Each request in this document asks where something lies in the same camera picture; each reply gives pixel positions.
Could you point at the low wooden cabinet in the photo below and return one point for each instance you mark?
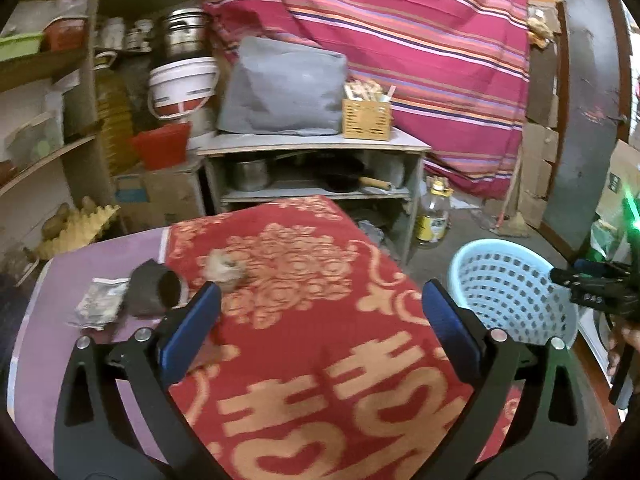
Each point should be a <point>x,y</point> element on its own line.
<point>315,142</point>

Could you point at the clear plastic container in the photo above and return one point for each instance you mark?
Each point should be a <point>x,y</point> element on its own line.
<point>35,137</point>

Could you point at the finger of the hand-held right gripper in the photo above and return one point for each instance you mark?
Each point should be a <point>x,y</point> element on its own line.
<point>575,275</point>

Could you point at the silver foil wrapper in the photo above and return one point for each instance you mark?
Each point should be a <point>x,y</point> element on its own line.
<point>100,305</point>

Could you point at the small red mesh basket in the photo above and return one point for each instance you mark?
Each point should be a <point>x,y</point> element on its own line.
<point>64,35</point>

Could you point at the beige tissue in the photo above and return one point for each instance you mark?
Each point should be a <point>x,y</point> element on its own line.
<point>225,270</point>

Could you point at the small potato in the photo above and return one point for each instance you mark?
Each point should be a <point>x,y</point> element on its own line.
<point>88,205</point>

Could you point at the person's right hand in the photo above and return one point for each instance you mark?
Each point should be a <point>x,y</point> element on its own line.
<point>613,355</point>

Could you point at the white bucket with red label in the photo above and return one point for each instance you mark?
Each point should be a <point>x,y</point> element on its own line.
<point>182,87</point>

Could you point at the light blue plastic basket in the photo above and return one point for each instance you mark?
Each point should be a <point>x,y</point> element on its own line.
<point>505,285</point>

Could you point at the grey fabric cover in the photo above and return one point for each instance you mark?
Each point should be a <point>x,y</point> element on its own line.
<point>285,90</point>

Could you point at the bundle of chopsticks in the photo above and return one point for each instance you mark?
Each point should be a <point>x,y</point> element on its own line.
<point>367,91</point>

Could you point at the yellow chopstick holder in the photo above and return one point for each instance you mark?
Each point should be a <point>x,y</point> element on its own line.
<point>366,120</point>

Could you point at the wooden shelf unit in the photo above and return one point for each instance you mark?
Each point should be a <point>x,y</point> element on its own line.
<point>50,67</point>

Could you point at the red striped cloth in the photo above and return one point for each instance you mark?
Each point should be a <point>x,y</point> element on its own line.
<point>375,35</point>

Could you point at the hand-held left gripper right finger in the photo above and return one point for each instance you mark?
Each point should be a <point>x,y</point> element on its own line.
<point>450,330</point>

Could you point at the brown cardboard box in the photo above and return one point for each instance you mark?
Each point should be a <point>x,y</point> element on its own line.
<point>165,195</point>

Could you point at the yellow egg tray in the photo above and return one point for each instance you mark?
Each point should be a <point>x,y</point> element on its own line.
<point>80,232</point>

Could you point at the large yellow oil jug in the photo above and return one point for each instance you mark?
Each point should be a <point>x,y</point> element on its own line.
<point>114,110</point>

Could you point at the straw broom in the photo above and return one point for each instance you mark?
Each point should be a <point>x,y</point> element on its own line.
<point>514,225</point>

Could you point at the large potato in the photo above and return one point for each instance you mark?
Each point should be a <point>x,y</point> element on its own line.
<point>56,220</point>

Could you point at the green plastic tray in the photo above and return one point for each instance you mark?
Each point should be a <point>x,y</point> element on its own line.
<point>20,45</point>

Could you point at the white plastic jar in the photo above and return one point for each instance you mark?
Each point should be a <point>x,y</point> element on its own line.
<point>113,32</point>
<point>138,37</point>

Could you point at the white round pot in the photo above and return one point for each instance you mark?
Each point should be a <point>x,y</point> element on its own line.
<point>392,172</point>

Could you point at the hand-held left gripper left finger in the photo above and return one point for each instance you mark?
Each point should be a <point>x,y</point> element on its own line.
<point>192,325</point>

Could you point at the small oil bottle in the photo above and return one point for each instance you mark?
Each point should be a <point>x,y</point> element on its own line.
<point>434,220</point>

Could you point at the steel stock pot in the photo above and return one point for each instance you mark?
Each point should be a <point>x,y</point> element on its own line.
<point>185,32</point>

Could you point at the grey metal door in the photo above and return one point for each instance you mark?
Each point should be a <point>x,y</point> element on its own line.
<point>585,110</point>

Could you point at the red plastic basket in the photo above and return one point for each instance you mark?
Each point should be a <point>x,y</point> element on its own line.
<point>160,145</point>

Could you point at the red patterned towel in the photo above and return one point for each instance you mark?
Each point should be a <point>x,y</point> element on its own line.
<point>310,335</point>

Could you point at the steel saucepan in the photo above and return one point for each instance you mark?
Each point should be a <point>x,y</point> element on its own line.
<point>250,176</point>

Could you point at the purple towel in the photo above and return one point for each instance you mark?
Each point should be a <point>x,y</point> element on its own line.
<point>45,360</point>

